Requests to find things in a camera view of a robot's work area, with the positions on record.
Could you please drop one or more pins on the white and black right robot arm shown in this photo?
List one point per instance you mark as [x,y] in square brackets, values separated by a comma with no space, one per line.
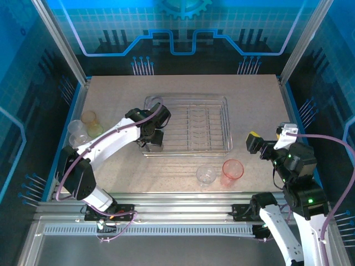
[280,232]

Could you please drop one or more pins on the red plastic cup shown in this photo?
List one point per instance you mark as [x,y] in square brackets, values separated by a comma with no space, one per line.
[230,177]

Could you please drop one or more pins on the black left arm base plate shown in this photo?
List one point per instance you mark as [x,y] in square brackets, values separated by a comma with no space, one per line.
[127,207]

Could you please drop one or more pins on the aluminium mounting rail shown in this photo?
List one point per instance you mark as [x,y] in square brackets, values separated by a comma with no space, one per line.
[180,206]

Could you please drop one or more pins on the grey metal shelf plate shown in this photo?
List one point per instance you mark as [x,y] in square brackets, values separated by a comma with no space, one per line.
[166,252]

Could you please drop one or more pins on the aluminium frame post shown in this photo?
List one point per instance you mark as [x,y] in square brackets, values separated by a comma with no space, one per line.
[303,41]
[66,47]

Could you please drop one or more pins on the frosted white plastic cup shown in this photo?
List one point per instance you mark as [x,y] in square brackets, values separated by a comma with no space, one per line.
[74,127]

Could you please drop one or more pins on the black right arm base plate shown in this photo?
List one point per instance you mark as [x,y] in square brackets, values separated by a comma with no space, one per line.
[240,212]

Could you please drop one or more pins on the orange plastic cup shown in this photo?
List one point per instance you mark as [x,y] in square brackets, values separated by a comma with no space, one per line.
[88,117]

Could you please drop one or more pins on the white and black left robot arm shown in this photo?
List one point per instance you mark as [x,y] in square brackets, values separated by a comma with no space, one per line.
[111,141]

